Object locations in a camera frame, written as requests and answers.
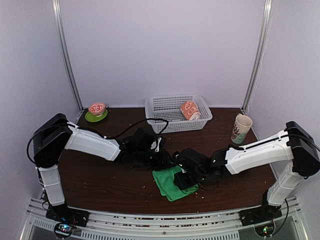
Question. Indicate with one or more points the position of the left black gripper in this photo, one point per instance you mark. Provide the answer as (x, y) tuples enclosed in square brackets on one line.
[(163, 162)]

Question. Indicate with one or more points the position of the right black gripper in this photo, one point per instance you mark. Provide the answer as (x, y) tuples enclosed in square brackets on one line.
[(181, 183)]

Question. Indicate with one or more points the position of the green microfiber towel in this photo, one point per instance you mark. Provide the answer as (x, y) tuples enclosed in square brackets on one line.
[(164, 180)]

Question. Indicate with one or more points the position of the white plastic mesh basket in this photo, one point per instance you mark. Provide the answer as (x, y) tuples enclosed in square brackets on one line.
[(164, 114)]

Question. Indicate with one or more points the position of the orange rabbit pattern towel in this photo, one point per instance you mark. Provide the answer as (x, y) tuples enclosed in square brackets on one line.
[(190, 110)]

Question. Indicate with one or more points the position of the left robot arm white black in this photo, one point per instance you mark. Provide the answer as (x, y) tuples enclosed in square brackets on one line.
[(57, 134)]

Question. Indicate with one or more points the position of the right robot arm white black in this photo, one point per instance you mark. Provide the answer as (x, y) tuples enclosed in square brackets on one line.
[(293, 145)]

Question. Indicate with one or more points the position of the green saucer plate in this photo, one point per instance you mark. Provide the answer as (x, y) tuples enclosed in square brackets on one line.
[(89, 117)]

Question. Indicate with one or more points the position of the red patterned small bowl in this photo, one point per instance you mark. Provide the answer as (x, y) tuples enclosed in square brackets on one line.
[(97, 108)]

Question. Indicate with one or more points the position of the ceramic mug floral pattern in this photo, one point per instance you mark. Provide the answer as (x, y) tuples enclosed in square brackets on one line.
[(241, 127)]

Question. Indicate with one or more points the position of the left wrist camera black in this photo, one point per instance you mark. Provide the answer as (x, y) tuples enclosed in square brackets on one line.
[(158, 144)]

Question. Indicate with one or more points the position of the aluminium front rail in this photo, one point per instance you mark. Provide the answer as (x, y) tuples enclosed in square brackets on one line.
[(217, 225)]

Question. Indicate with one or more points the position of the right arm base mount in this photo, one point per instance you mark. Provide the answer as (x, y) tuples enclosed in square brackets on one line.
[(262, 219)]

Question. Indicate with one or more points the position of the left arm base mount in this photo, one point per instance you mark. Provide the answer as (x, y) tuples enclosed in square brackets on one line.
[(65, 226)]

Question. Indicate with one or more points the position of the left aluminium frame post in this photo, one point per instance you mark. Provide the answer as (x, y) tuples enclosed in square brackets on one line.
[(65, 53)]

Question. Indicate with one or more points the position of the aluminium frame post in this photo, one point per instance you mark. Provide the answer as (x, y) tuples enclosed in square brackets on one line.
[(65, 53), (257, 64)]

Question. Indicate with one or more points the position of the right aluminium frame post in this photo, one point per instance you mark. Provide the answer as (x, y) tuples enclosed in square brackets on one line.
[(257, 64)]

